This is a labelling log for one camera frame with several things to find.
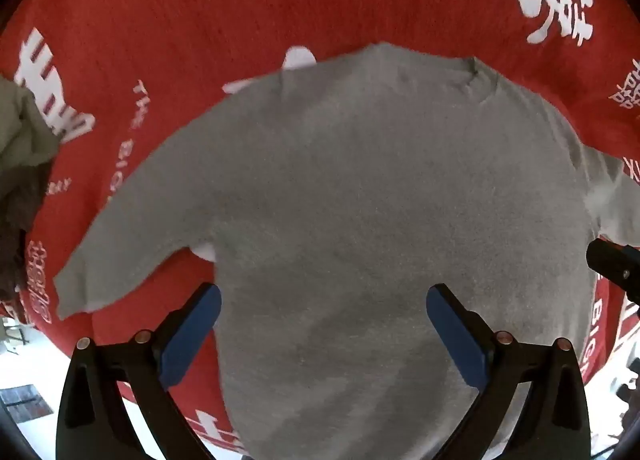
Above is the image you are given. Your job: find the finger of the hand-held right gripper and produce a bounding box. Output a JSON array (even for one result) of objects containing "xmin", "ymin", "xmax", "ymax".
[{"xmin": 586, "ymin": 238, "xmax": 640, "ymax": 306}]

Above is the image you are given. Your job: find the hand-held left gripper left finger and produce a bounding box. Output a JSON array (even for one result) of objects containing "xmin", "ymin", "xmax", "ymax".
[{"xmin": 56, "ymin": 282, "xmax": 223, "ymax": 460}]

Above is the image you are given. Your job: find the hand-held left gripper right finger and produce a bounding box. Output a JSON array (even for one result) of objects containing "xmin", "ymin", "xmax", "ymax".
[{"xmin": 426, "ymin": 283, "xmax": 593, "ymax": 460}]

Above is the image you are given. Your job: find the grey sweater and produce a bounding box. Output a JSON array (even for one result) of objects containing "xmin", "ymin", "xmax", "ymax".
[{"xmin": 53, "ymin": 42, "xmax": 640, "ymax": 460}]

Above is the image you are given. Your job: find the dark brown cloth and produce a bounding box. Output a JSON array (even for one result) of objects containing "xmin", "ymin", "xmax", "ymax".
[{"xmin": 0, "ymin": 160, "xmax": 53, "ymax": 302}]

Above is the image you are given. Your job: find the khaki cloth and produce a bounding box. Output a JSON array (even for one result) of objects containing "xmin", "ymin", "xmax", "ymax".
[{"xmin": 0, "ymin": 75, "xmax": 61, "ymax": 201}]

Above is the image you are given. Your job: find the red printed blanket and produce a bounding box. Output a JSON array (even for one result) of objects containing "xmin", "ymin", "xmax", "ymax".
[{"xmin": 0, "ymin": 0, "xmax": 640, "ymax": 458}]

